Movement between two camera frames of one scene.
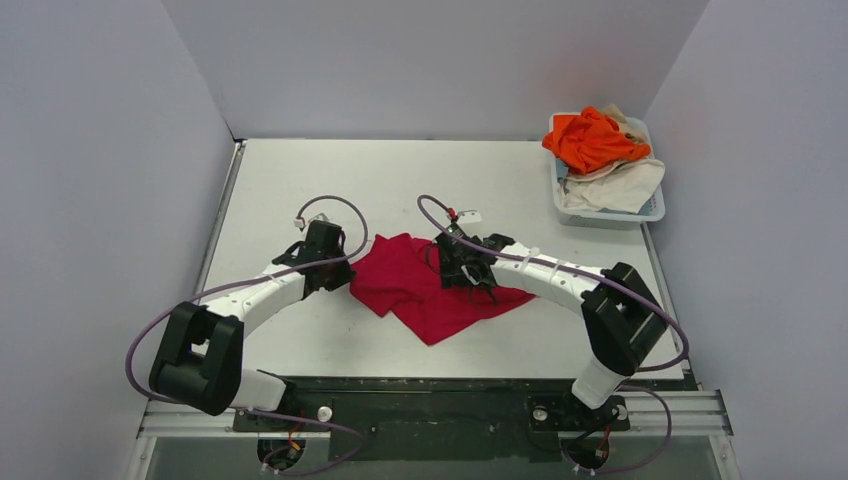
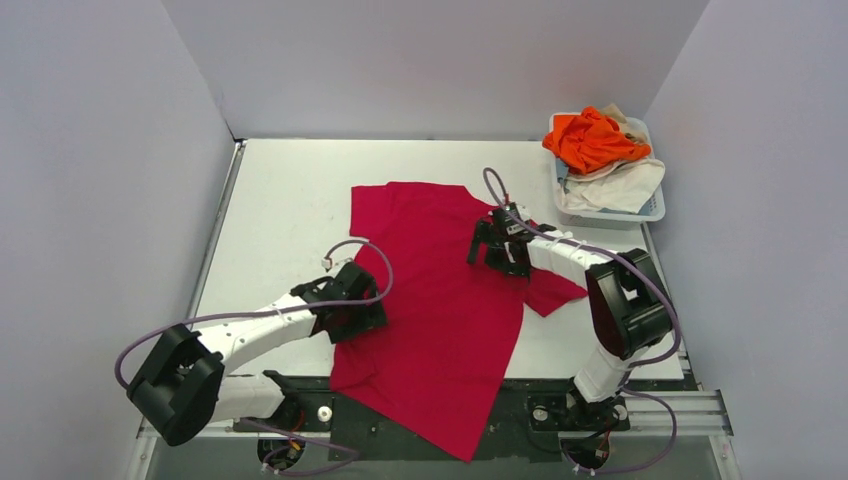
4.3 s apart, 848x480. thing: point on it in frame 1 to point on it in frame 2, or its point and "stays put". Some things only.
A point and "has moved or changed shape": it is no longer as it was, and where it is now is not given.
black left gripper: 334,275 to 366,318
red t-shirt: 402,277 has moved or changed shape
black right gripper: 465,273 to 494,237
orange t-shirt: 591,141 stays put
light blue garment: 561,169 stays put
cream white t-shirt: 621,187 stays put
